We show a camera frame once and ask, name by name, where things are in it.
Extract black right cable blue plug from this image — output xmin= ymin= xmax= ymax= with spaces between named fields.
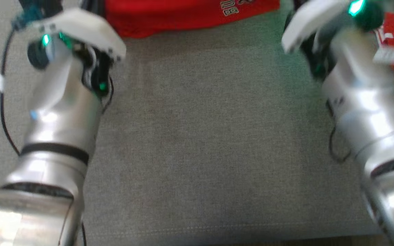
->
xmin=325 ymin=97 xmax=353 ymax=163

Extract grey sofa seat cushion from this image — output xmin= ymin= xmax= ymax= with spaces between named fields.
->
xmin=0 ymin=0 xmax=394 ymax=246

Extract red shorts with white stripe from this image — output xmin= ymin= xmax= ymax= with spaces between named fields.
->
xmin=105 ymin=0 xmax=281 ymax=39

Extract black cable blue plug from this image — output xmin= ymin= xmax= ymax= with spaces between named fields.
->
xmin=0 ymin=7 xmax=49 ymax=156
xmin=325 ymin=97 xmax=353 ymax=163

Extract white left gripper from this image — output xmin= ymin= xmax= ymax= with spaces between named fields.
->
xmin=29 ymin=8 xmax=127 ymax=63

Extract black left cable blue plug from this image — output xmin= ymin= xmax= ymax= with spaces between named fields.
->
xmin=0 ymin=7 xmax=49 ymax=156

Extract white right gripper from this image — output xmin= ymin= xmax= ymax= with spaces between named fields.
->
xmin=280 ymin=0 xmax=352 ymax=54

